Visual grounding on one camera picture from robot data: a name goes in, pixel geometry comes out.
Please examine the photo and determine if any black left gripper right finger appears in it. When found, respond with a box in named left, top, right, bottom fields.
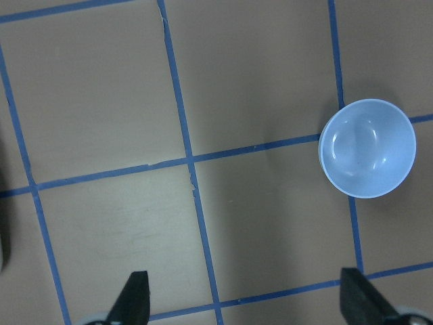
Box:
left=340, top=267, right=406, bottom=325

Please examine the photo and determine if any blue bowl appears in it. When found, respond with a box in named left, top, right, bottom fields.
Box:
left=318, top=99, right=417, bottom=199

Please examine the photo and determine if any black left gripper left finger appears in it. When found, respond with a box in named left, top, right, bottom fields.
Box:
left=103, top=271, right=150, bottom=325

